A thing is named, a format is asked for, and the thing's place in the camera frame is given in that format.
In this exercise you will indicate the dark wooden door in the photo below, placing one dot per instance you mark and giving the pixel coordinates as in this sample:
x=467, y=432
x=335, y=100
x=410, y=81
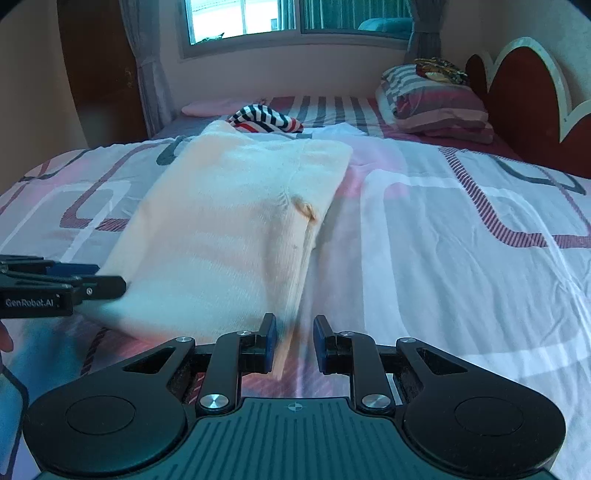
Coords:
x=101, y=74

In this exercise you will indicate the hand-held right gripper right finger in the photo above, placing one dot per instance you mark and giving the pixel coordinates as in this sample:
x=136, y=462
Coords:
x=318, y=345

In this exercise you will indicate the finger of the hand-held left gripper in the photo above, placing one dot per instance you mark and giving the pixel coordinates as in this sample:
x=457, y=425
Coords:
x=74, y=269
x=99, y=286

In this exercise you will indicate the person's left hand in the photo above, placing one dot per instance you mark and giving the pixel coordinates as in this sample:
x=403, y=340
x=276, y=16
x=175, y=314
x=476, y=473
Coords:
x=4, y=338

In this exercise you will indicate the purple striped bed sheet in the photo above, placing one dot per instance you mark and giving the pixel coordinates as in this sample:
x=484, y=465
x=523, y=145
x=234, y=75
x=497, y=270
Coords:
x=341, y=110

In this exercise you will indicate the pink white patterned blanket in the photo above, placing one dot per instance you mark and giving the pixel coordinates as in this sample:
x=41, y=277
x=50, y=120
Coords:
x=438, y=240

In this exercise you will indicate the striped pillow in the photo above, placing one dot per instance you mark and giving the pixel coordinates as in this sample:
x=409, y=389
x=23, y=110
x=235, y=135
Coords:
x=438, y=108

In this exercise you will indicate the blue cloth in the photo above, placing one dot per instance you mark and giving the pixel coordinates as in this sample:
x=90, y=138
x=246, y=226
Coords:
x=11, y=415

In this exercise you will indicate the grey sheer curtain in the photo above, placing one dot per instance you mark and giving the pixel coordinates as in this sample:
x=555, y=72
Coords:
x=425, y=32
x=150, y=69

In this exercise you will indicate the cream knit sweater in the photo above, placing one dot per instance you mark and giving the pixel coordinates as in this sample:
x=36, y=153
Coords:
x=226, y=217

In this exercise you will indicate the dark patterned cloth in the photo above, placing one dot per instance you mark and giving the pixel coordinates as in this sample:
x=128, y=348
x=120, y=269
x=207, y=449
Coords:
x=438, y=69

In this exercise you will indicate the pink garment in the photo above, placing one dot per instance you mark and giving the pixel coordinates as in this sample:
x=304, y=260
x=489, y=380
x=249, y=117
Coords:
x=207, y=107

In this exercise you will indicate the red white scalloped headboard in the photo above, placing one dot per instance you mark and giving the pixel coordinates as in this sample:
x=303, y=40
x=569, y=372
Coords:
x=526, y=101

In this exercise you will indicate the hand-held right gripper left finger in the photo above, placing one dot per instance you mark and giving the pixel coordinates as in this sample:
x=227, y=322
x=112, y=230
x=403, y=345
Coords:
x=271, y=344

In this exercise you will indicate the navy red white striped garment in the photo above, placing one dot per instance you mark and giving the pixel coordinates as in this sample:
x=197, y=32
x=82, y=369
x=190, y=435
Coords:
x=265, y=119

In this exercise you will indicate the teal cloth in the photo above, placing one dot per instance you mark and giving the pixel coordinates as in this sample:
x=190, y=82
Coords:
x=383, y=25

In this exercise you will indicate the sliding glass window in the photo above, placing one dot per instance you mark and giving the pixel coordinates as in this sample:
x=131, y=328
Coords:
x=286, y=18

